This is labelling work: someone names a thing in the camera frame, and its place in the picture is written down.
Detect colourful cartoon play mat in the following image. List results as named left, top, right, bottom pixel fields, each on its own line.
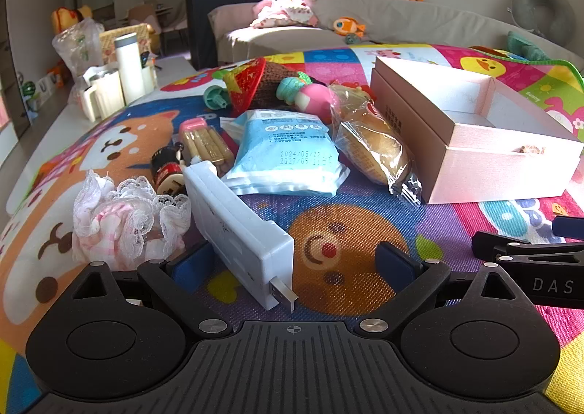
left=0, top=43, right=584, bottom=414

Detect grey neck pillow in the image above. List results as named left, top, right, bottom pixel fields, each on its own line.
left=507, top=0, right=576, bottom=38

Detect red yellow crochet toy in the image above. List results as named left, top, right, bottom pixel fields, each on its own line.
left=223, top=57, right=302, bottom=119

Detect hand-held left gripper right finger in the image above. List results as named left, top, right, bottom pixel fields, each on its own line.
left=353, top=241, right=525, bottom=337

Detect orange fish plush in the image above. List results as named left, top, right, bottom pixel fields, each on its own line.
left=332, top=17, right=366, bottom=38

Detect pink cardboard box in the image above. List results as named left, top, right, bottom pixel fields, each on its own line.
left=369, top=55, right=584, bottom=205

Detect beige sofa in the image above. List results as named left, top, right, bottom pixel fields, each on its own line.
left=207, top=0, right=584, bottom=77

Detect teal round plastic toy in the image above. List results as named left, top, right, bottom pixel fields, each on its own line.
left=203, top=85, right=231, bottom=110

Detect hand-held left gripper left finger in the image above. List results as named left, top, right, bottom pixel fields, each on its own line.
left=68, top=241, right=235, bottom=339

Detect teal cloth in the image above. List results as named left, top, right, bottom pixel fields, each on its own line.
left=507, top=31, right=555, bottom=62

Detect bread roll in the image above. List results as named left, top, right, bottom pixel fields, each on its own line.
left=328, top=84, right=423, bottom=206

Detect woven basket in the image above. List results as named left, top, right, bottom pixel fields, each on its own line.
left=99, top=23, right=153, bottom=64

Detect white thermos bottle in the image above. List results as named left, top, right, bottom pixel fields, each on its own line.
left=114, top=33, right=146, bottom=107

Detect beige sticks pack pink cap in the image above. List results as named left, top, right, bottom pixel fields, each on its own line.
left=178, top=118, right=235, bottom=177

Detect black tank cabinet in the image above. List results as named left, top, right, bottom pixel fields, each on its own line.
left=185, top=0, right=279, bottom=70

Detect pink clothes pile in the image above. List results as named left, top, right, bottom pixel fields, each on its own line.
left=250, top=0, right=320, bottom=30

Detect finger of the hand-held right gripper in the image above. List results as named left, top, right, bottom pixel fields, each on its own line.
left=551, top=215, right=584, bottom=242
left=471, top=230, right=584, bottom=266

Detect pink white lace cloth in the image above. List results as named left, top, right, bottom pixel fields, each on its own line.
left=72, top=170, right=191, bottom=272

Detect blue face mask packet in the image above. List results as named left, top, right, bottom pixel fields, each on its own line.
left=221, top=109, right=352, bottom=196

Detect beige dining chair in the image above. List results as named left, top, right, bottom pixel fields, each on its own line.
left=128, top=3, right=160, bottom=34

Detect clear plastic bag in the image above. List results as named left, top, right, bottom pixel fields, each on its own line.
left=51, top=18, right=107, bottom=77

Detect white usb adapter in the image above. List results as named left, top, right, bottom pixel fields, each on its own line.
left=182, top=161, right=299, bottom=312

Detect large yellow plush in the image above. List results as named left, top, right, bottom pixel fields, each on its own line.
left=51, top=5, right=94, bottom=36

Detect white pitcher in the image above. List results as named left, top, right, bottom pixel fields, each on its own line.
left=81, top=67, right=126, bottom=123

